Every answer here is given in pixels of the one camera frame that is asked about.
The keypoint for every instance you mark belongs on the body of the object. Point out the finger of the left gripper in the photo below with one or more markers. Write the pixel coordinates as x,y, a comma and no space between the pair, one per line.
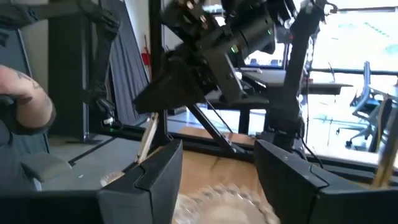
168,93

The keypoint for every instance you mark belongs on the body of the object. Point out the person's forearm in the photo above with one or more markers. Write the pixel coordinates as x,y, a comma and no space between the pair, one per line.
28,102

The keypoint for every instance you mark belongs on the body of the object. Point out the dark grey curtain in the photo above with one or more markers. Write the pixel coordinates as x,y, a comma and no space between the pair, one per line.
127,77

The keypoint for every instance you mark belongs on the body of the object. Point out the white plastic strip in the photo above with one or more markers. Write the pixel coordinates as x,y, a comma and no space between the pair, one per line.
147,140

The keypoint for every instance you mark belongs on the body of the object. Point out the black tall panel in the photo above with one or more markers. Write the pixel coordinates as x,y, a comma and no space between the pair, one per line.
68,77

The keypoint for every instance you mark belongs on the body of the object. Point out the red wall device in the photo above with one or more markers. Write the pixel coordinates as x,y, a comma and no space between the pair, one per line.
146,57

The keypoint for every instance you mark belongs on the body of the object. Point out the grey desk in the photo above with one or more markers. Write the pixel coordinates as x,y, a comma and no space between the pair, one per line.
311,84

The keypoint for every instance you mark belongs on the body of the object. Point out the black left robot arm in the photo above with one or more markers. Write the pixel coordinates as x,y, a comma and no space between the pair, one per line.
292,77

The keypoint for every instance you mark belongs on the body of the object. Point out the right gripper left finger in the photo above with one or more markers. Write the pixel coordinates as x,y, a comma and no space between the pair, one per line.
146,199

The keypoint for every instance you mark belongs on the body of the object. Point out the office chair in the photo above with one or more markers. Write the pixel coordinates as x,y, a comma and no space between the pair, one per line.
363,109

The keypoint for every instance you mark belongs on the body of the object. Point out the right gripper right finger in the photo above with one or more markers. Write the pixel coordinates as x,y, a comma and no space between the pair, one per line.
295,193

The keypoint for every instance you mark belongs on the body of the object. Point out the grey chair armrest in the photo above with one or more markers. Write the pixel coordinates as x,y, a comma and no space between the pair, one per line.
46,165

